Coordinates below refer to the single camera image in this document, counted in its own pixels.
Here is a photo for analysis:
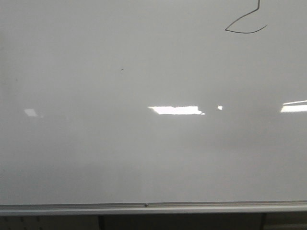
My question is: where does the white whiteboard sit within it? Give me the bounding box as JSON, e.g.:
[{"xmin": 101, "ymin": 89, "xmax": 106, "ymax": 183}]
[{"xmin": 0, "ymin": 0, "xmax": 307, "ymax": 216}]

